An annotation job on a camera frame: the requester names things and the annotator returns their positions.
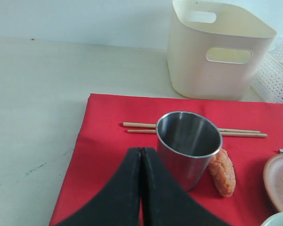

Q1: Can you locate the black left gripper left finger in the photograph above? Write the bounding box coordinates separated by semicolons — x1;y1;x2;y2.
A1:
57;147;141;226

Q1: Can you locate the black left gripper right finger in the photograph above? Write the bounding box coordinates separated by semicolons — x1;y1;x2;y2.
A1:
141;148;229;226

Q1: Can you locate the orange fried food piece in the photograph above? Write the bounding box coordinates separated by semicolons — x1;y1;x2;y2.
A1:
208;149;236;197

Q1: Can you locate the red table cloth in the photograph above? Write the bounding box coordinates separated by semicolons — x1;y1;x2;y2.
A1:
50;94;283;226

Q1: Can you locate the stainless steel cup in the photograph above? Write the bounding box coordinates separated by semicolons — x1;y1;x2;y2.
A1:
156;111;223;191

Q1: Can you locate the upper wooden chopstick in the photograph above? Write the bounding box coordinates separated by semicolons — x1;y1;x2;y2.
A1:
122;122;261;133

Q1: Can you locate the brown wooden plate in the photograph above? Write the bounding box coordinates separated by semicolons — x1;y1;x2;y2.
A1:
263;153;283;212

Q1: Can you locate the pale green ceramic bowl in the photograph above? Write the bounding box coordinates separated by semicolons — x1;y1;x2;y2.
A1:
261;211;283;226

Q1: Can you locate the white woven plastic basket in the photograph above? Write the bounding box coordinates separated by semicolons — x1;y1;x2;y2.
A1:
251;37;283;103

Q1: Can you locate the cream plastic tub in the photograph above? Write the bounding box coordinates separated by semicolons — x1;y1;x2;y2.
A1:
167;0;277;100

